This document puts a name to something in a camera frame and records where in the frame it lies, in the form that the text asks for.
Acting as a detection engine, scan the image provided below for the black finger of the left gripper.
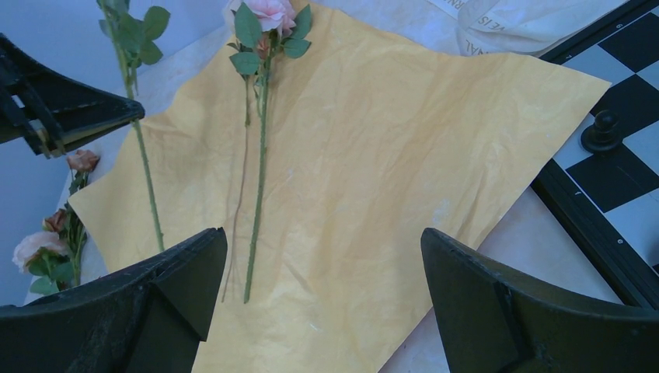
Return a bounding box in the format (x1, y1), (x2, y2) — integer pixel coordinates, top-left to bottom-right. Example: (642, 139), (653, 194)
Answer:
(1, 36), (145, 159)

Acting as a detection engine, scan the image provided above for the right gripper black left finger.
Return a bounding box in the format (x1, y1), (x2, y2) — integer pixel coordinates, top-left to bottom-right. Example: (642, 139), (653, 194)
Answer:
(1, 228), (228, 372)

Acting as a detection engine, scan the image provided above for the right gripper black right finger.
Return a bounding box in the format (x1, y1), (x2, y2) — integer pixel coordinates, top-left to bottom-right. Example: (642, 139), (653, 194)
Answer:
(420, 228), (658, 372)

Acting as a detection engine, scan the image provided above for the pink brown rose stem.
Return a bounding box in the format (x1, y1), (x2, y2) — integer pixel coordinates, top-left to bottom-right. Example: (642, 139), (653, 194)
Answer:
(12, 149), (101, 297)

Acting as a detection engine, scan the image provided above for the orange yellow wrapping paper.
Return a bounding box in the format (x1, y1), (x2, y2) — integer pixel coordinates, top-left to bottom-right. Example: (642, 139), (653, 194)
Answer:
(68, 0), (612, 373)

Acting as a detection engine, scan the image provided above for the pink cream rose stem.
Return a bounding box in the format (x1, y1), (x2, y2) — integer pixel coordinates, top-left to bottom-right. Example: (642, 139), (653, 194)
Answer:
(97, 1), (165, 252)

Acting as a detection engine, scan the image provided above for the black silver chessboard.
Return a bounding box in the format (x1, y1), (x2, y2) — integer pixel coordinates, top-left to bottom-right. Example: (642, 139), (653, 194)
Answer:
(532, 0), (658, 309)

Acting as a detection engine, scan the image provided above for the black chess pawn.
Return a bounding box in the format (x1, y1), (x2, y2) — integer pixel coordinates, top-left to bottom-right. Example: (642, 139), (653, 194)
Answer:
(581, 110), (622, 154)

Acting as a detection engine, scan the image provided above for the cream printed ribbon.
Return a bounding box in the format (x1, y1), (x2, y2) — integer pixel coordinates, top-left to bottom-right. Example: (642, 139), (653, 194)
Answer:
(431, 0), (625, 56)

